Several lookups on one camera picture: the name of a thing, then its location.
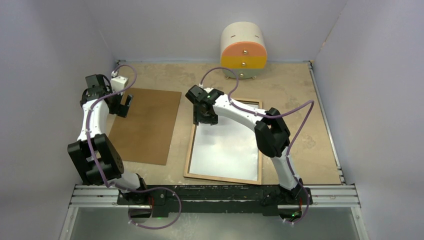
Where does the brown backing board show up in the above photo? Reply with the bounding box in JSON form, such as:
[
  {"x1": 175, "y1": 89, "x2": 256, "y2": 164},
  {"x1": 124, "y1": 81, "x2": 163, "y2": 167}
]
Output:
[{"x1": 108, "y1": 88, "x2": 182, "y2": 166}]

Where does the landscape photo print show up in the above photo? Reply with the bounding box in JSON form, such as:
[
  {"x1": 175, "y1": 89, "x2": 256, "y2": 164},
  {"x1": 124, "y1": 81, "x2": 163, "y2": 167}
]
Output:
[{"x1": 188, "y1": 101, "x2": 260, "y2": 182}]

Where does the wooden picture frame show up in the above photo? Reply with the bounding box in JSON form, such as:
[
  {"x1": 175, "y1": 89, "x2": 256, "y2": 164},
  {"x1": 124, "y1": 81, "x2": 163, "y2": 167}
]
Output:
[{"x1": 183, "y1": 97, "x2": 263, "y2": 186}]

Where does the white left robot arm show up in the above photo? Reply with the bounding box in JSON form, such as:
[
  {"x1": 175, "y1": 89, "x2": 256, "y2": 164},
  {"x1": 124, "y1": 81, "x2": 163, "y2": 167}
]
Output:
[{"x1": 67, "y1": 71, "x2": 149, "y2": 205}]

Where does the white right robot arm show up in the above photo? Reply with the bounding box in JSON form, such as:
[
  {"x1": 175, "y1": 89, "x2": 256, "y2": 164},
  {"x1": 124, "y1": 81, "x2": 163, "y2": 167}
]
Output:
[{"x1": 185, "y1": 85, "x2": 312, "y2": 204}]

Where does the small round drawer cabinet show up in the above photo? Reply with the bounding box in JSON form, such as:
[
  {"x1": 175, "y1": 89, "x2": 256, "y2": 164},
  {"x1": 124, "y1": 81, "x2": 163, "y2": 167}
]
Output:
[{"x1": 220, "y1": 21, "x2": 268, "y2": 80}]

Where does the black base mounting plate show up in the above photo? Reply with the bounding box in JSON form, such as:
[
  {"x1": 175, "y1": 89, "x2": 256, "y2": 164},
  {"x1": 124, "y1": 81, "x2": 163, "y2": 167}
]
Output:
[{"x1": 117, "y1": 184, "x2": 313, "y2": 221}]

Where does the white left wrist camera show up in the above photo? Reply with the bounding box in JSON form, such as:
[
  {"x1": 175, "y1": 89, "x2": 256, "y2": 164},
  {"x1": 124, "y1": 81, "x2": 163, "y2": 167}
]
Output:
[{"x1": 110, "y1": 75, "x2": 129, "y2": 93}]

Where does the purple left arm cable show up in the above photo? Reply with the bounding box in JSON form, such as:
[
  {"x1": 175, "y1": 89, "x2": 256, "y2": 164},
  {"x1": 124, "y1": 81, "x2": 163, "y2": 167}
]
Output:
[{"x1": 85, "y1": 64, "x2": 182, "y2": 231}]

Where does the aluminium rail frame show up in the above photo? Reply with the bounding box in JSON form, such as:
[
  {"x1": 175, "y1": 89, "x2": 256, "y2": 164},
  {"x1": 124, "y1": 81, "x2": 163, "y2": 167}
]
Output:
[{"x1": 60, "y1": 81, "x2": 368, "y2": 240}]

